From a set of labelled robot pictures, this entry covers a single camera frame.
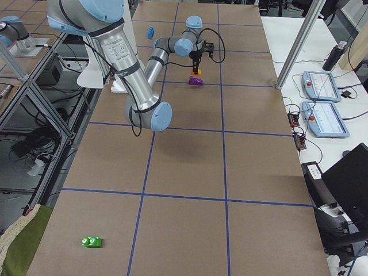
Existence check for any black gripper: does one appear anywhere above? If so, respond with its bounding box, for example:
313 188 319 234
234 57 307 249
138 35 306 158
189 51 201 68

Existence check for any orange trapezoid block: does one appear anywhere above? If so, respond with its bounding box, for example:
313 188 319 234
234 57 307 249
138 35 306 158
190 68 202 76

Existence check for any purple trapezoid block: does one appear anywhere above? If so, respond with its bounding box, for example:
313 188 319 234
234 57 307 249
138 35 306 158
188 76 204 86

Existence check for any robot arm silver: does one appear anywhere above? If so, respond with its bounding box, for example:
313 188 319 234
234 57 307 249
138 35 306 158
1 16 29 48
47 1 204 131

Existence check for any long blue four-stud block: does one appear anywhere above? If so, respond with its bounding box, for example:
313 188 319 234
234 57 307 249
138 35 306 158
147 26 155 40

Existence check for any far blue teach pendant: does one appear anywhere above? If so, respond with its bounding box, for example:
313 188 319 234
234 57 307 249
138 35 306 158
302 71 341 102

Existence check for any blue teach pendant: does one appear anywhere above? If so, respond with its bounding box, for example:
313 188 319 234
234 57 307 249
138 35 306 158
301 101 350 139
302 71 341 102

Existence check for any black bottle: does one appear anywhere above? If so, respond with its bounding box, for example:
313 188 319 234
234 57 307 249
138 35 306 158
322 41 348 71

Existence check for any near blue teach pendant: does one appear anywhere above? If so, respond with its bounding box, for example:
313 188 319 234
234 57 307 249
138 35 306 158
301 101 350 139

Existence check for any green block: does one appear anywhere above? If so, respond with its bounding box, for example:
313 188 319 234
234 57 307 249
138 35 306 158
81 236 102 248

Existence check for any green cloth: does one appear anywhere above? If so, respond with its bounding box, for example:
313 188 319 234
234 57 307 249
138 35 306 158
1 204 52 275

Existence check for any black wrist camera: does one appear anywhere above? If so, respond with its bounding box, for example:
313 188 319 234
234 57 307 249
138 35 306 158
200 40 214 59

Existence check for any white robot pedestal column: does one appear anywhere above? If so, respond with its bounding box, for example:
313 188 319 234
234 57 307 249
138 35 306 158
110 0 144 94

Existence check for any aluminium frame post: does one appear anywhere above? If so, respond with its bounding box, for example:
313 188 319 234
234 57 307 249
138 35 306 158
275 0 326 90

